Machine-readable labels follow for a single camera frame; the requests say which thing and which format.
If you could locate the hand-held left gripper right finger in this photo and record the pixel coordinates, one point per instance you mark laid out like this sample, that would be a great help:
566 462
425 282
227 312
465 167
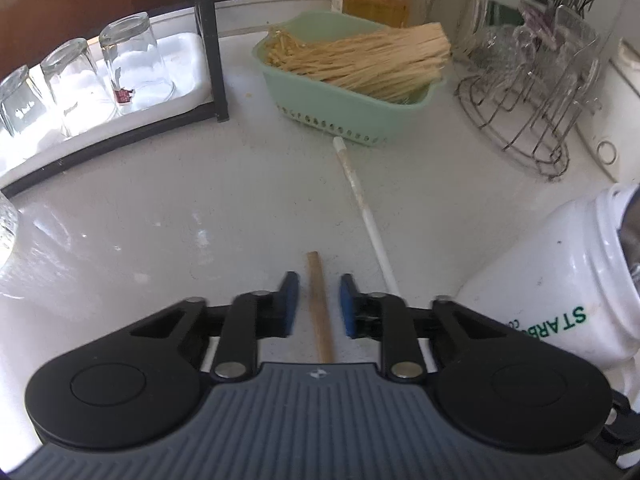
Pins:
350 305

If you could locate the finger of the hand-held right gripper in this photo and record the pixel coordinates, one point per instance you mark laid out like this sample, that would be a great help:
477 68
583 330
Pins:
622 435

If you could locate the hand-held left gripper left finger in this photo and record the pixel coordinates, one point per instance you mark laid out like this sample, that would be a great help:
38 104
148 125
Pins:
289 305

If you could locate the wooden chopstick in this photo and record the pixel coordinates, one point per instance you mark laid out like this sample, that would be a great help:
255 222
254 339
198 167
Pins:
320 305

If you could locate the white ceramic mug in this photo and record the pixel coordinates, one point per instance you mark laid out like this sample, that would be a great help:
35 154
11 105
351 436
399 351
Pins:
550 270

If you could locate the green plastic basket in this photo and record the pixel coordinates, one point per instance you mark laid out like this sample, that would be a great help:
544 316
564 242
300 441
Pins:
320 100

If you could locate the white drying tray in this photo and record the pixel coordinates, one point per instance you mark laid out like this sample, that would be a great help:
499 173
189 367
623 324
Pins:
185 70

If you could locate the black metal rack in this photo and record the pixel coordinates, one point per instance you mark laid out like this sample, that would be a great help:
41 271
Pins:
212 50

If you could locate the clear glass with red mark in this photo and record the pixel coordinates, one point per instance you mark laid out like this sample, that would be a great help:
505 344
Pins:
135 60

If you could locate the tall textured glass mug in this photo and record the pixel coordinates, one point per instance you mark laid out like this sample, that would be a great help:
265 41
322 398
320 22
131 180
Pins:
7 225

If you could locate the clear glass mug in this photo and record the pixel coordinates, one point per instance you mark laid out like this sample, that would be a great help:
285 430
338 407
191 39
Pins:
500 50

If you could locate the clear drinking glass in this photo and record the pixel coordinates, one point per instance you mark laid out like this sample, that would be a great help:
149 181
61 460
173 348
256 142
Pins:
20 105
75 85

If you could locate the textured glass pitcher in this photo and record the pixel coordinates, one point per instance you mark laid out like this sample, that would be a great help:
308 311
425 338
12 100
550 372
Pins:
445 5

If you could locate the white kitchen appliance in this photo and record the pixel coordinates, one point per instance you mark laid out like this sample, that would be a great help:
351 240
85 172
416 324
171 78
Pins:
625 110

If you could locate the brown wooden cutting board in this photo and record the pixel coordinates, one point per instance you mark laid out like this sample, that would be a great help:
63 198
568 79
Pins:
100 0

